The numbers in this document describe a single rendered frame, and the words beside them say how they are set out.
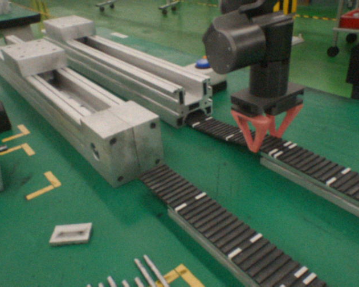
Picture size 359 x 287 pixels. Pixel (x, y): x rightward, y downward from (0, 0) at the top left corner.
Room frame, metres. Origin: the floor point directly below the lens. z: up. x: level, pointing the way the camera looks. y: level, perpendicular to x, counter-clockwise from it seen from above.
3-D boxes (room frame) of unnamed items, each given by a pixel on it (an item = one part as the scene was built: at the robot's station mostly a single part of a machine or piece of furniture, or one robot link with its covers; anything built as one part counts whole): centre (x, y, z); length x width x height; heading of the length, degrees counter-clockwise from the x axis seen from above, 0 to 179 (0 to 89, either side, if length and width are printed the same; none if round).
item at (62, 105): (0.88, 0.34, 0.82); 0.80 x 0.10 x 0.09; 34
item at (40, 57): (0.88, 0.34, 0.87); 0.16 x 0.11 x 0.07; 34
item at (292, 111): (0.50, -0.15, 0.85); 0.07 x 0.07 x 0.09; 34
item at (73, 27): (1.19, 0.33, 0.87); 0.16 x 0.11 x 0.07; 34
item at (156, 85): (0.99, 0.19, 0.82); 0.80 x 0.10 x 0.09; 34
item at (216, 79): (0.82, -0.07, 0.81); 0.10 x 0.08 x 0.06; 124
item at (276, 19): (0.49, -0.14, 0.98); 0.07 x 0.06 x 0.07; 122
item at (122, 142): (0.52, 0.09, 0.83); 0.12 x 0.09 x 0.10; 124
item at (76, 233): (0.35, 0.16, 0.78); 0.05 x 0.03 x 0.01; 89
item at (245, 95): (0.50, -0.14, 0.92); 0.10 x 0.07 x 0.07; 124
